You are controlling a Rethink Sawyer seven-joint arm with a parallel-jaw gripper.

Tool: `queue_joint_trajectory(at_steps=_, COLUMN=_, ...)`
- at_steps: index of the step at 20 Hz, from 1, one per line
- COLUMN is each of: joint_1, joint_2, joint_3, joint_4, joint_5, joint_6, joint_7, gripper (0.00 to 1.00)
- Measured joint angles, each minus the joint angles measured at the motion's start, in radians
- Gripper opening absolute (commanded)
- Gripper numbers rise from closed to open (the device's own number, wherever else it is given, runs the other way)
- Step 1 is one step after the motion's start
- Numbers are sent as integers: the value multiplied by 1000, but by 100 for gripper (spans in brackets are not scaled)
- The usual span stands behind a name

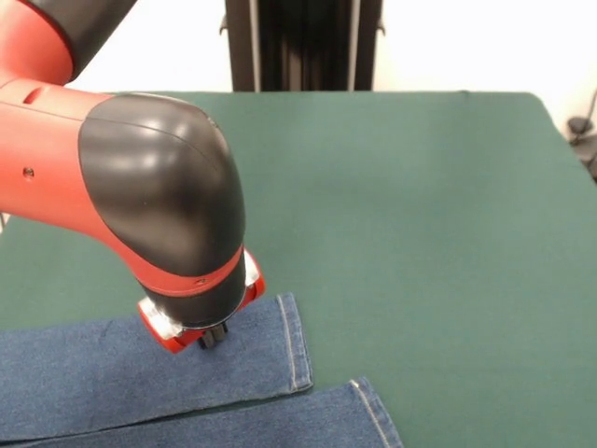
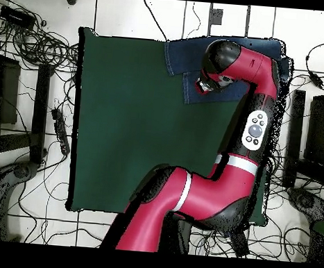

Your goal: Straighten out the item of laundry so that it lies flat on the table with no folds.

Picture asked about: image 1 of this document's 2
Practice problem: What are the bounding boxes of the dark green table cloth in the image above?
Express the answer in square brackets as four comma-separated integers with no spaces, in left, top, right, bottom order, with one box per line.
[0,90,597,448]

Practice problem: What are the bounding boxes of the blue denim jeans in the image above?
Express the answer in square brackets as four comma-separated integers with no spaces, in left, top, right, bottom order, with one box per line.
[0,291,405,448]

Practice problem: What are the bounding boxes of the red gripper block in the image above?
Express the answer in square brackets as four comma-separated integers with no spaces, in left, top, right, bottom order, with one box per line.
[137,249,267,355]

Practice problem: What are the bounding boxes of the grey black stand base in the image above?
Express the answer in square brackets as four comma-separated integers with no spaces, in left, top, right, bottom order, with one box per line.
[565,116,597,184]

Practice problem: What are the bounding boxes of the black upright stand column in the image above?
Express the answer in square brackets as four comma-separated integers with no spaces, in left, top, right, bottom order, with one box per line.
[217,0,388,93]

